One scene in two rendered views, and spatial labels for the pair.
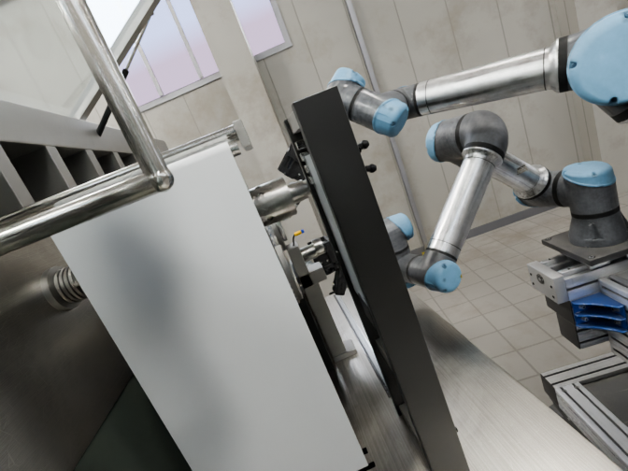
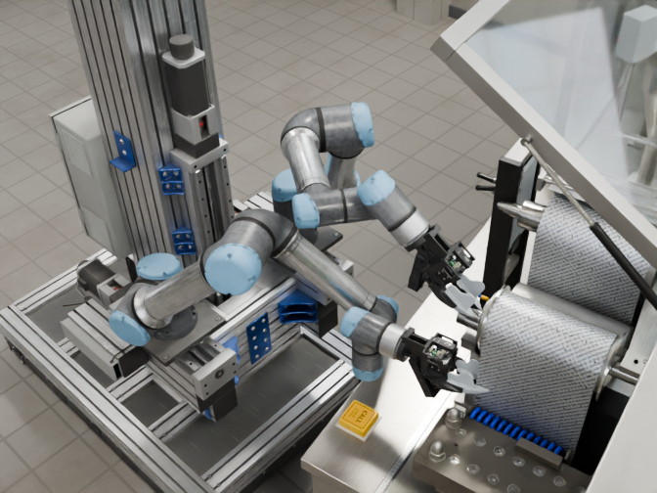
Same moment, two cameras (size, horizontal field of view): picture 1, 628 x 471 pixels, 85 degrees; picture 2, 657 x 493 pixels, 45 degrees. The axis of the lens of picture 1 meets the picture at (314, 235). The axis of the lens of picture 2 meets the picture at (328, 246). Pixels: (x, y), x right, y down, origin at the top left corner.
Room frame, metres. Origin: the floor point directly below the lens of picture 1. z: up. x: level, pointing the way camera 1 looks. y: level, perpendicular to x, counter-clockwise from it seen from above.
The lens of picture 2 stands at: (1.90, 0.53, 2.49)
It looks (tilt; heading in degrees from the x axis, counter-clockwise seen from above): 42 degrees down; 219
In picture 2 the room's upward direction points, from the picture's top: 2 degrees counter-clockwise
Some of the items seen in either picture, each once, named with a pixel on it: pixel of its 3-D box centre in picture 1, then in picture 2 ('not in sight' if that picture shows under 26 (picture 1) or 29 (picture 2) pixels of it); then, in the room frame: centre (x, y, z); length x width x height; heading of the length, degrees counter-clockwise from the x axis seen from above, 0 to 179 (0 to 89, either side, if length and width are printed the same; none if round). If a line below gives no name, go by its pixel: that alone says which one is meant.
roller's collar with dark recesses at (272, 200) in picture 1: (272, 202); (535, 217); (0.55, 0.04, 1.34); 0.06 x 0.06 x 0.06; 4
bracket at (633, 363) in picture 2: not in sight; (638, 365); (0.78, 0.38, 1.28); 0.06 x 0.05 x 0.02; 94
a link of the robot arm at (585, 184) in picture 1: (587, 186); (160, 281); (0.96, -0.81, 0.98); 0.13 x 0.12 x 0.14; 19
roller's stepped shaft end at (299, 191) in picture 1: (307, 188); (509, 208); (0.55, -0.02, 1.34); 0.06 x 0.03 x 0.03; 94
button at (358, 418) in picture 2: not in sight; (359, 418); (0.97, -0.14, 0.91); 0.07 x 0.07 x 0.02; 4
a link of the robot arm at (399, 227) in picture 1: (390, 233); (367, 330); (0.87, -0.19, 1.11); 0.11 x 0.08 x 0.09; 94
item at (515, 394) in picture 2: not in sight; (528, 402); (0.85, 0.21, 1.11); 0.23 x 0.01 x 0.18; 94
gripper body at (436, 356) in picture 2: (333, 252); (427, 354); (0.86, -0.03, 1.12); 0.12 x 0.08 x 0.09; 94
